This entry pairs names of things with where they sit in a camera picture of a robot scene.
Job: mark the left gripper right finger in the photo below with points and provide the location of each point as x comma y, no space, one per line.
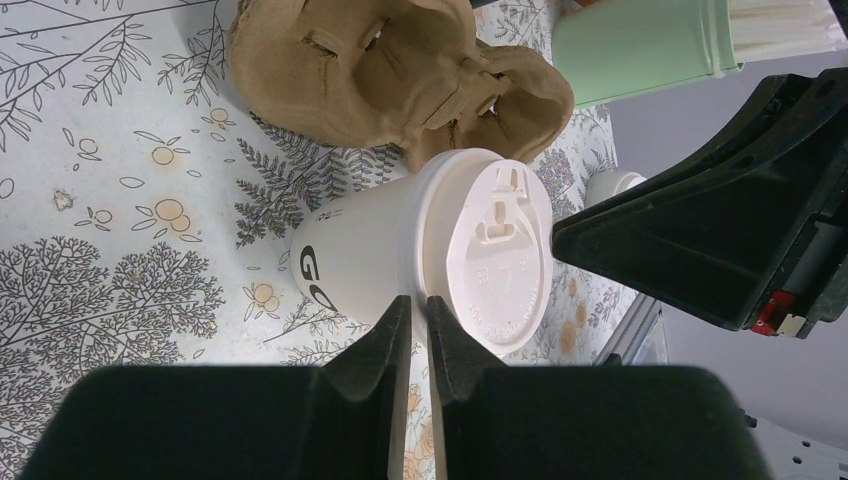
495,421

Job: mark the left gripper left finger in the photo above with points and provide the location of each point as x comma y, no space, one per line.
342,420

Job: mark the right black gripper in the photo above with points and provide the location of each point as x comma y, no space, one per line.
747,233

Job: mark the white plastic cup lid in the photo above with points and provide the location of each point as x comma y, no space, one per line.
483,243

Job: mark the white paper coffee cup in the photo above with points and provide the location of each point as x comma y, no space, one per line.
356,254

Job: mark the white wrapped straws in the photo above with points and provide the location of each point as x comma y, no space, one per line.
773,29

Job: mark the green straw holder cup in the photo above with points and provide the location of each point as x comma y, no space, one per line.
613,50

